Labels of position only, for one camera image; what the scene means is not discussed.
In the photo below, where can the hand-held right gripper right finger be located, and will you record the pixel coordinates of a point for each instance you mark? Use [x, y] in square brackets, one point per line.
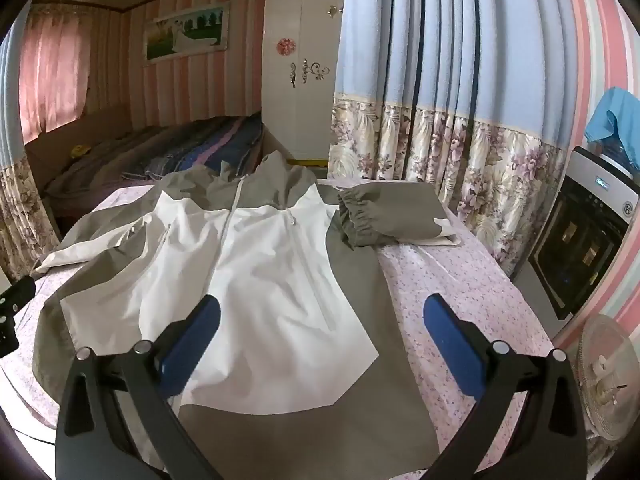
[450, 345]

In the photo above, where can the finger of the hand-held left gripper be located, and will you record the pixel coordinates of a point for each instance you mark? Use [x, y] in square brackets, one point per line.
[17, 295]

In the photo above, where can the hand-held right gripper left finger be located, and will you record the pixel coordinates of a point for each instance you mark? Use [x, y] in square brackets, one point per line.
[190, 340]

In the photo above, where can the grey and white jacket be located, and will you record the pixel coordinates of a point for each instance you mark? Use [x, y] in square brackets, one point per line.
[260, 270]

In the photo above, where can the pink floral bed sheet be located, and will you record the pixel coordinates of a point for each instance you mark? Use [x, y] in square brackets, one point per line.
[450, 270]

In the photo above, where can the blue floral curtain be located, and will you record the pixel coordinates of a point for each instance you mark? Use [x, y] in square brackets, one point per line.
[15, 185]
[450, 60]

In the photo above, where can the white electric fan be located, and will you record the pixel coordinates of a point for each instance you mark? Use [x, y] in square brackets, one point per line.
[600, 360]

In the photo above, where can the yellow toy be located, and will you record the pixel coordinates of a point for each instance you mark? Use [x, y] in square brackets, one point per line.
[80, 150]

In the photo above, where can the brown bed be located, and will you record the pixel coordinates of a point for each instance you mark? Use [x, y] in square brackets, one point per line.
[100, 160]

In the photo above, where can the water dispenser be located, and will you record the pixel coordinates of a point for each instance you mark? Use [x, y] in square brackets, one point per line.
[575, 240]

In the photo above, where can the striped blue blanket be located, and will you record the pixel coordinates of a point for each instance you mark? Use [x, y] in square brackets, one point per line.
[215, 145]

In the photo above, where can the pink window curtain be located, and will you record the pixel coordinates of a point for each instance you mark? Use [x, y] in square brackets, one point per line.
[55, 70]

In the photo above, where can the white wardrobe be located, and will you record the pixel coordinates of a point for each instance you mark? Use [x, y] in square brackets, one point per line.
[300, 120]

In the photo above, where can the blue cloth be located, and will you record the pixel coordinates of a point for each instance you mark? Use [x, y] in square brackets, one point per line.
[612, 115]

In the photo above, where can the round red sticker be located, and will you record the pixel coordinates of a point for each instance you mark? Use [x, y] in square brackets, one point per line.
[286, 46]

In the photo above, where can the framed landscape wall picture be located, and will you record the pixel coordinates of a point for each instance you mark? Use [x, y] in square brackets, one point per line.
[187, 32]

